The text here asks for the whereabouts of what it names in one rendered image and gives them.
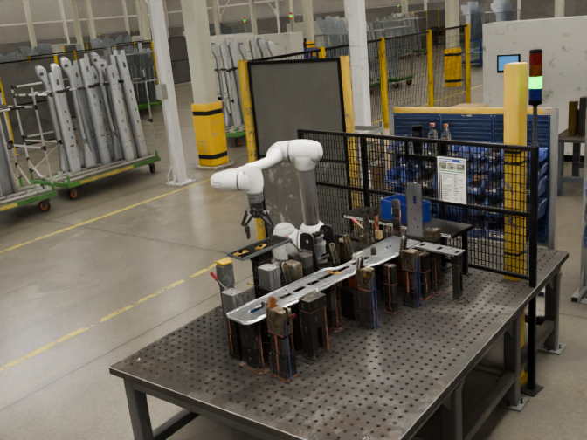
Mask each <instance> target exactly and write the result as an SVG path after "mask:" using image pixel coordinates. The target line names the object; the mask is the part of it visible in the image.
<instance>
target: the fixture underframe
mask: <svg viewBox="0 0 587 440"><path fill-rule="evenodd" d="M561 271H562V269H561V267H560V268H559V269H558V270H557V271H556V272H555V274H554V275H553V276H552V277H551V278H550V279H549V281H548V282H547V283H546V284H545V285H544V286H543V287H542V289H543V288H544V287H545V311H544V314H539V313H537V314H536V325H539V326H540V327H539V328H538V330H537V331H536V334H535V351H541V352H545V353H550V354H557V355H560V354H561V352H562V351H563V350H564V348H565V347H566V344H564V343H560V342H558V335H559V302H560V272H561ZM542 289H541V290H542ZM541 290H540V291H541ZM540 291H539V292H538V293H537V294H536V296H537V295H538V294H539V293H540ZM525 307H526V306H525ZM525 307H524V308H523V309H522V311H521V312H520V313H519V314H518V315H517V316H516V317H515V319H514V320H513V321H512V322H511V323H510V324H509V326H508V327H507V328H506V329H505V330H504V331H503V332H502V334H501V335H500V336H499V337H498V338H497V339H496V340H495V342H494V343H493V344H492V345H491V346H490V347H489V349H488V350H487V351H486V352H485V353H484V354H483V355H482V356H481V357H480V358H479V359H478V360H477V361H476V363H475V364H474V365H473V366H472V367H471V368H470V369H469V371H468V372H467V373H466V374H465V375H464V376H463V378H462V379H461V380H460V381H459V382H458V383H457V384H456V386H455V387H454V388H453V389H452V390H451V391H450V393H449V394H448V395H447V396H446V397H445V398H444V399H443V401H442V402H441V403H440V404H439V405H438V406H437V408H436V409H435V410H433V412H432V413H431V414H430V415H429V416H428V417H427V418H426V419H425V420H424V422H423V423H422V424H421V425H420V426H419V427H418V428H417V430H416V431H415V432H414V433H413V434H412V435H411V436H410V438H409V439H408V440H471V439H472V438H473V436H474V435H475V433H476V432H477V431H478V429H479V428H480V426H481V425H482V424H483V423H484V422H485V421H486V419H487V418H488V416H489V415H490V414H491V412H492V411H493V410H494V408H495V407H496V406H500V407H502V408H506V409H511V410H515V411H518V412H521V411H522V409H523V408H524V407H525V405H526V404H527V402H528V400H529V397H526V396H522V395H521V388H520V376H521V372H522V370H523V369H524V368H525V367H526V366H527V364H528V341H527V342H526V343H525V344H524V346H523V347H522V348H521V317H522V313H523V310H524V309H525ZM503 334H504V364H500V363H497V362H493V361H486V360H482V358H483V357H484V355H485V354H486V353H487V352H488V351H489V350H490V348H491V347H492V346H493V345H494V344H495V343H496V341H497V340H498V339H499V338H500V337H501V336H502V335H503ZM471 370H474V371H478V372H481V373H485V374H489V375H495V376H499V377H500V378H499V380H498V381H497V382H496V383H495V384H494V385H493V386H492V388H491V389H490V390H489V391H488V393H487V394H486V395H485V397H484V398H483V399H482V400H481V402H480V403H479V405H478V406H477V407H476V408H475V410H474V411H473V412H472V414H471V415H470V416H469V417H468V418H467V419H466V420H465V422H464V423H463V424H462V401H461V390H462V388H463V385H464V381H465V379H466V375H467V374H468V373H469V372H470V371H471ZM123 382H124V387H125V391H126V397H127V401H128V410H129V414H130V420H131V424H132V430H133V434H134V439H135V440H166V439H167V438H168V437H170V436H171V435H173V434H174V433H176V432H177V431H178V430H180V429H181V428H182V427H183V426H185V425H186V424H188V423H189V422H191V421H192V420H194V419H195V418H196V417H198V416H200V415H201V416H206V417H208V418H210V419H212V420H215V421H217V422H220V423H223V424H226V425H228V426H231V427H233V428H235V429H238V430H242V431H244V432H246V433H249V434H251V435H254V436H256V437H259V438H262V439H265V440H283V439H281V438H278V437H275V436H272V435H270V434H267V433H265V432H263V431H260V430H256V429H254V428H252V427H249V426H246V425H244V424H242V423H238V422H235V421H233V420H231V419H228V418H226V417H223V416H220V415H217V414H214V413H212V412H210V411H208V410H205V409H201V408H199V407H196V406H194V405H191V404H188V403H187V402H183V401H180V400H177V399H176V398H173V397H170V396H168V395H164V394H162V393H159V392H157V391H154V390H152V389H150V388H145V387H143V386H141V385H138V384H136V383H133V382H130V381H127V380H125V379H123ZM146 394H148V395H152V396H153V397H156V398H158V399H161V400H164V401H165V402H169V403H172V404H174V405H176V406H179V407H181V408H184V409H183V410H182V411H180V412H179V413H178V414H176V415H175V416H173V417H171V418H170V419H169V420H168V421H167V422H165V423H163V424H162V425H160V426H159V427H157V428H156V429H154V430H153V431H152V426H151V421H150V416H149V411H148V402H147V397H146ZM440 405H441V413H442V438H441V437H436V436H434V435H431V434H427V433H424V432H422V431H419V430H420V429H421V428H422V426H423V425H424V424H425V423H426V422H427V421H428V419H429V418H430V417H431V416H432V415H433V414H434V412H435V411H436V410H437V409H438V408H439V406H440Z"/></svg>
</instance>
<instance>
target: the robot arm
mask: <svg viewBox="0 0 587 440"><path fill-rule="evenodd" d="M322 155H323V151H322V146H321V144H320V143H319V142H317V141H311V140H294V141H278V142H276V143H274V144H273V145H272V146H271V147H270V148H269V149H268V151H267V153H266V158H264V159H262V160H259V161H256V162H252V163H247V164H246V165H245V166H242V167H239V168H235V169H232V168H229V169H227V170H223V171H221V172H217V173H215V174H214V175H212V177H211V187H212V188H214V189H215V190H218V191H237V190H244V191H246V194H247V202H248V203H249V206H250V210H245V215H244V218H243V221H242V224H241V226H244V227H245V232H246V236H247V239H249V238H250V237H251V236H250V228H249V226H248V224H249V223H250V222H251V220H252V219H253V218H261V219H262V220H263V221H264V222H265V223H266V224H267V225H268V226H269V228H268V230H269V238H270V240H272V239H273V235H280V236H283V237H285V236H289V237H290V238H292V240H293V242H294V243H295V244H296V245H297V246H298V248H300V234H301V233H304V232H306V233H311V234H312V233H314V232H316V231H319V229H320V227H321V226H322V225H323V223H322V222H321V221H320V220H319V211H318V203H317V195H316V184H315V175H314V168H315V166H316V163H317V162H318V161H319V160H320V159H321V158H322ZM279 162H293V164H294V165H295V167H296V168H297V169H298V175H299V182H300V197H301V205H302V213H303V221H304V223H303V224H302V225H301V227H300V230H297V229H295V228H294V226H293V225H291V224H290V223H279V224H277V225H276V223H275V222H274V221H273V218H272V216H271V215H270V212H269V210H264V209H263V201H264V196H263V185H264V183H263V175H262V172H261V170H264V169H266V168H270V167H271V166H273V165H275V164H277V163H279ZM249 212H250V214H251V216H250V218H249V219H248V221H247V222H246V223H245V221H246V219H247V216H248V214H249ZM264 213H265V214H266V216H267V218H268V219H269V220H268V219H267V218H266V216H265V215H264ZM273 227H275V228H274V230H273ZM292 252H295V253H299V252H297V249H296V248H295V247H294V246H293V245H292V244H290V243H288V244H284V245H282V246H280V247H277V248H275V249H273V255H274V260H273V261H272V262H273V265H277V266H278V267H279V268H280V263H282V262H286V261H288V258H287V255H288V254H290V253H292Z"/></svg>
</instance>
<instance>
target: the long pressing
mask: <svg viewBox="0 0 587 440"><path fill-rule="evenodd" d="M400 241H401V237H396V236H393V237H388V238H386V239H384V240H383V241H381V242H378V243H376V244H373V245H371V246H369V247H367V248H365V249H363V250H361V251H358V252H356V253H354V254H352V255H351V258H352V260H350V261H348V262H347V263H345V264H343V265H339V266H337V267H330V268H323V269H321V270H319V271H317V272H314V273H312V274H310V275H308V276H306V277H304V278H301V279H299V280H296V281H294V282H293V283H291V284H289V285H285V286H283V287H281V288H280V289H277V290H275V291H273V292H270V293H268V294H266V295H264V296H262V297H260V298H258V299H255V300H253V301H251V302H249V303H246V304H244V305H242V306H240V307H237V308H235V309H233V310H231V311H229V312H228V313H227V314H226V317H227V318H228V319H230V320H234V321H236V322H238V323H240V324H243V325H251V324H254V323H256V322H258V321H260V320H263V319H265V318H266V309H267V306H266V304H267V301H268V298H269V297H270V296H273V297H274V298H276V301H277V302H276V304H278V305H281V306H284V307H289V306H291V305H293V304H295V303H298V299H299V298H301V297H303V296H305V295H307V294H309V293H311V292H313V291H316V292H320V291H322V290H324V289H326V288H328V287H330V286H332V285H335V284H337V283H339V282H341V281H343V280H344V279H346V278H349V277H351V276H353V275H355V274H356V265H352V264H353V263H355V262H357V258H358V257H359V256H362V257H364V258H367V259H365V260H364V261H363V262H364V264H363V265H364V266H368V267H371V266H375V265H381V264H383V263H385V262H387V261H389V260H391V259H393V258H395V257H398V255H399V249H400ZM418 244H421V242H419V241H416V240H411V239H407V246H406V248H410V249H414V248H416V247H415V246H416V245H418ZM386 245H388V248H386ZM390 245H391V247H390ZM372 246H375V247H376V255H371V251H370V249H371V247H372ZM366 262H367V263H366ZM345 266H349V268H347V269H345V270H343V271H341V273H342V274H339V275H335V274H334V275H332V276H330V277H328V278H325V279H323V280H319V278H323V277H325V276H327V275H329V274H332V273H329V272H327V271H329V270H336V271H338V270H340V269H341V268H343V267H345ZM314 281H319V282H317V283H315V284H313V285H308V284H310V283H312V282H314ZM325 281H327V282H325ZM301 287H305V288H304V289H302V290H300V291H298V292H294V291H295V290H297V289H299V288H301ZM288 293H290V294H292V295H289V296H287V297H285V298H284V299H280V297H282V296H284V295H286V294H288ZM262 301H263V302H265V306H264V307H261V304H260V303H261V302H262ZM258 307H261V308H262V309H260V310H258V311H256V312H254V313H249V312H250V311H252V310H254V309H256V308H258Z"/></svg>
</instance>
